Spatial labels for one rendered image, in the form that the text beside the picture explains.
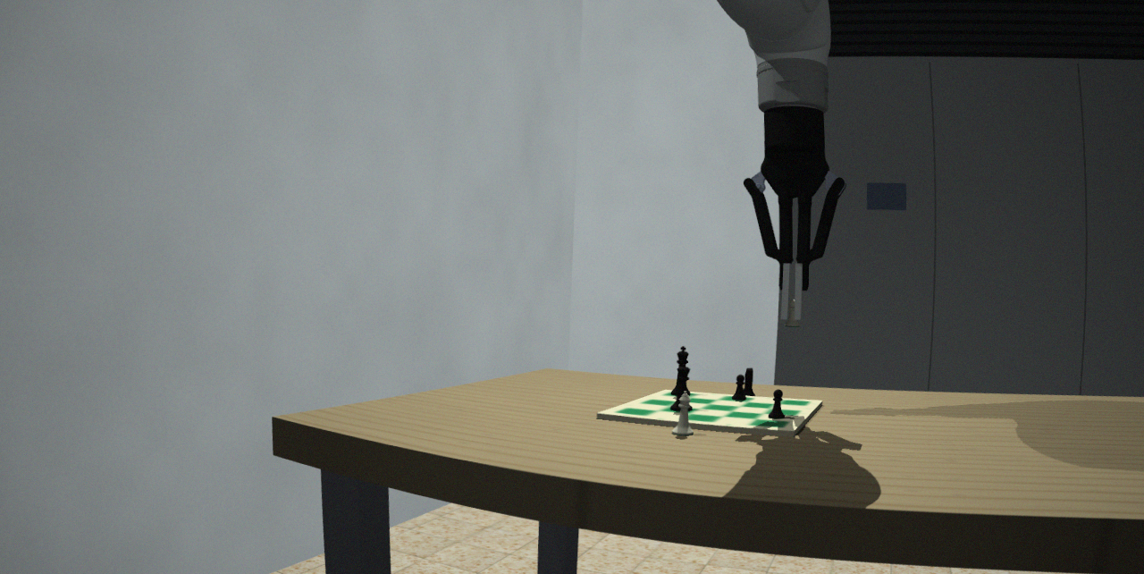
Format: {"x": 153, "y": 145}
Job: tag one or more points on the green and cream chessboard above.
{"x": 718, "y": 412}

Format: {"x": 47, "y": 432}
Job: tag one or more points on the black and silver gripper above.
{"x": 795, "y": 167}

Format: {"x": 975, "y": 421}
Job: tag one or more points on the white bishop chess piece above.
{"x": 683, "y": 427}

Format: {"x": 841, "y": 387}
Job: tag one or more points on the white pawn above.
{"x": 791, "y": 320}

